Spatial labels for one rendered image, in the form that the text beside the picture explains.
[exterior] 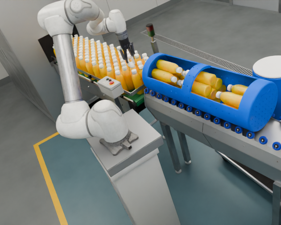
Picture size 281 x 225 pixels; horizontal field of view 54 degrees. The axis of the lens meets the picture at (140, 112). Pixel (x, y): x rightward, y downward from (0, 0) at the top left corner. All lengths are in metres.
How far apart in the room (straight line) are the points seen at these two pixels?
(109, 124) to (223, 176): 1.49
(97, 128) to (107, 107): 0.13
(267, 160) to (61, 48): 1.27
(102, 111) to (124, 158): 0.29
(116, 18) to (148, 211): 1.34
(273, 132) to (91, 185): 1.92
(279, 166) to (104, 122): 0.94
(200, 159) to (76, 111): 1.62
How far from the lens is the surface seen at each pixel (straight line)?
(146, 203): 1.86
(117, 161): 1.52
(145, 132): 1.62
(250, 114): 1.51
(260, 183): 2.45
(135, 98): 2.24
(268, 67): 2.06
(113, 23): 2.08
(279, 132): 1.72
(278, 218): 2.12
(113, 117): 1.46
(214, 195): 2.57
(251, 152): 1.69
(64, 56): 1.59
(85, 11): 1.54
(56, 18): 1.60
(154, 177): 1.75
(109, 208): 2.73
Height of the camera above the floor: 2.11
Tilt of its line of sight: 36 degrees down
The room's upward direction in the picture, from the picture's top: 19 degrees counter-clockwise
